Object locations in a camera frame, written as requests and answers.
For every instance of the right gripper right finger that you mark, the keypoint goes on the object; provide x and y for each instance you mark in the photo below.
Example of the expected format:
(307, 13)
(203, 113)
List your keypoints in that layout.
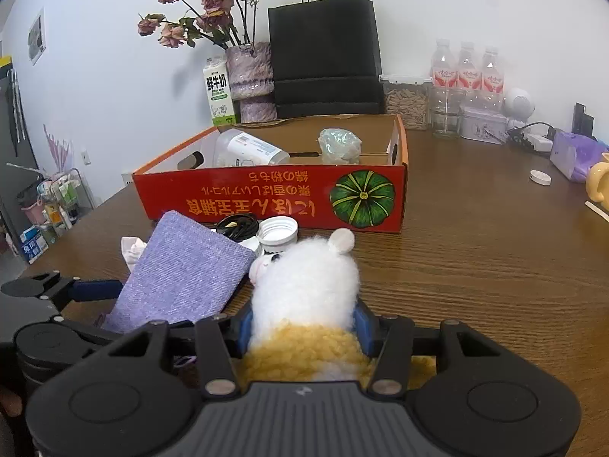
(403, 356)

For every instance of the orange pumpkin cardboard box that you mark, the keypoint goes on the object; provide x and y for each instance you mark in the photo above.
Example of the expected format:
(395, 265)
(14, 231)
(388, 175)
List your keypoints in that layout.
(368, 196)

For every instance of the green white milk carton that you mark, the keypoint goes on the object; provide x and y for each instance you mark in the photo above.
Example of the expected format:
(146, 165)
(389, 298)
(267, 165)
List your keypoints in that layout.
(218, 91)

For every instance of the empty drinking glass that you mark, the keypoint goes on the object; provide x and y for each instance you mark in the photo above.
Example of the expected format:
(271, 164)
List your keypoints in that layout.
(444, 106)

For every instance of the right water bottle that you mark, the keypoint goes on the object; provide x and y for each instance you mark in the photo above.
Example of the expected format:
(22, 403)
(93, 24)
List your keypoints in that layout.
(493, 80)

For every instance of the small white round lid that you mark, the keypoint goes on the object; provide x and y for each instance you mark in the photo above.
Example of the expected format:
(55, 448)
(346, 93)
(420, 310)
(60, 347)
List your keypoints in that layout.
(540, 178)

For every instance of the white tissue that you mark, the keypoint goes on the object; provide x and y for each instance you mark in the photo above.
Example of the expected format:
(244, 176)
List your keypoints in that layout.
(132, 249)

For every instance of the middle water bottle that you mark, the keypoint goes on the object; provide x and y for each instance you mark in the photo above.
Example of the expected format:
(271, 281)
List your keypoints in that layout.
(469, 76)

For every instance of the black power strip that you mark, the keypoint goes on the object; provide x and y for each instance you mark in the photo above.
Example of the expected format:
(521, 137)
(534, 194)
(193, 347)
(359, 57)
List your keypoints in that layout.
(517, 136)

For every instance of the purple knitted cloth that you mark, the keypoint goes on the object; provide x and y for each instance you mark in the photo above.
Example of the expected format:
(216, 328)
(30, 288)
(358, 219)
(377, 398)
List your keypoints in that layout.
(187, 272)

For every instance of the water bottle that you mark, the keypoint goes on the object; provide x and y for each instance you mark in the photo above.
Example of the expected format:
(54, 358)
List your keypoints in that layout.
(469, 76)
(443, 69)
(493, 80)

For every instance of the left water bottle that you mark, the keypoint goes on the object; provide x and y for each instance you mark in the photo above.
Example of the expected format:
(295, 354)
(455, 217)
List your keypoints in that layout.
(443, 69)

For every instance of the clear container of pellets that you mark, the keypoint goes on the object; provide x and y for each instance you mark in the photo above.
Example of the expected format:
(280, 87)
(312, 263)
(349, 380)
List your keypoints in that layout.
(407, 97)

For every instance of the iridescent plastic wrap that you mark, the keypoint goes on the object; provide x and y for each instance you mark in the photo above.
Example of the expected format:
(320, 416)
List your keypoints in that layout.
(339, 147)

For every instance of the wire storage rack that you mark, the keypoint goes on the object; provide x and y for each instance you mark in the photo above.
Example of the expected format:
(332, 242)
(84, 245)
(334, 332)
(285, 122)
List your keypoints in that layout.
(61, 200)

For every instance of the white yellow plush toy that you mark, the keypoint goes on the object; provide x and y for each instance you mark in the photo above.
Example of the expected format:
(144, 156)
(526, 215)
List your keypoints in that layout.
(303, 306)

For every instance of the white screw cap lid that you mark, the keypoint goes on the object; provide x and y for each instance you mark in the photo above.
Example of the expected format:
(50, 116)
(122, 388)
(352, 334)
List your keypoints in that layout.
(276, 234)

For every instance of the purple textured vase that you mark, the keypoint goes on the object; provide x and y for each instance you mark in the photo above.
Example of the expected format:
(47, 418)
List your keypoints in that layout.
(251, 79)

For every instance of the dried pink rose bouquet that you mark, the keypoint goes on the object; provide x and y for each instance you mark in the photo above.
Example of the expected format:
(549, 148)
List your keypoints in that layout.
(225, 23)

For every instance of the white charger plug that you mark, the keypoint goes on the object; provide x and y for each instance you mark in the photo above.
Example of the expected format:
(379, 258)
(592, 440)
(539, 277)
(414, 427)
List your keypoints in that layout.
(539, 143)

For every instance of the white plastic bottle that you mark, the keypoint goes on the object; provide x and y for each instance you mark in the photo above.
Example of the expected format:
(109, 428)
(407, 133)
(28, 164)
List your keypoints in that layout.
(236, 148)

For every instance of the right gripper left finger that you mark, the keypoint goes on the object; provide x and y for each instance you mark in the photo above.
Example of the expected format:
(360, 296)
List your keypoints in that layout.
(204, 352)

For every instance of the white round speaker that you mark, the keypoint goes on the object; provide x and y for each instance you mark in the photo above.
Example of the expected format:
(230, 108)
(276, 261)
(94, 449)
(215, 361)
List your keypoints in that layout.
(518, 107)

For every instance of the black paper shopping bag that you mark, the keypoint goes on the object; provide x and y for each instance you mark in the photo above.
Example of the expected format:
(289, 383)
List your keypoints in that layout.
(326, 58)

